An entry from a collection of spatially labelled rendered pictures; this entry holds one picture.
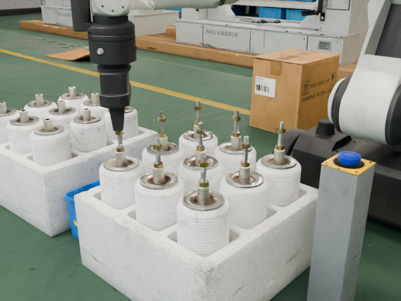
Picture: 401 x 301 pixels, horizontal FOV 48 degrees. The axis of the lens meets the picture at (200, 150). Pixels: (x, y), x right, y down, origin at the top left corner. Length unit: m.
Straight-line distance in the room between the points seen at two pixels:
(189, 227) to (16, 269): 0.49
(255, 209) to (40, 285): 0.50
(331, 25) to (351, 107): 1.99
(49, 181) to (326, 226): 0.66
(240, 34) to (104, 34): 2.50
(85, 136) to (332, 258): 0.70
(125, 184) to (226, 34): 2.55
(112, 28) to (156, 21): 3.47
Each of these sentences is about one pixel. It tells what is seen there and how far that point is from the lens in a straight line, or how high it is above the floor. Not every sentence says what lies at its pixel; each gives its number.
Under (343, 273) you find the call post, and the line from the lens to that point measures 0.90.
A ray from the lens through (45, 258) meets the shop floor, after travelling 1.15.
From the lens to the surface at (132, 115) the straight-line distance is 1.31.
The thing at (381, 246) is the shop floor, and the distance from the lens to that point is 1.22.
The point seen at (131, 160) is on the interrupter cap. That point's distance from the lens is 0.97.
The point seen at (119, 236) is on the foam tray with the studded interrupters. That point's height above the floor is 0.14.
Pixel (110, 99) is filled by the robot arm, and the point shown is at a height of 0.41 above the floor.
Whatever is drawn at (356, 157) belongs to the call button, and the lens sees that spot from 0.83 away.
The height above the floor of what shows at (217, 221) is 0.23.
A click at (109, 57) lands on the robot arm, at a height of 0.48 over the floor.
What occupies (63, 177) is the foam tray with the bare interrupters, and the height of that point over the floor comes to 0.15.
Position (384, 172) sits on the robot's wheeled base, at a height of 0.18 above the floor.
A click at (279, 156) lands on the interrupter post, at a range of 0.96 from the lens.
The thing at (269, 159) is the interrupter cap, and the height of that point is 0.25.
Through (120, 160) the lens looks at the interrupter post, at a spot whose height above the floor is 0.26.
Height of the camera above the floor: 0.63
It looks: 22 degrees down
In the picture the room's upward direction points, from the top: straight up
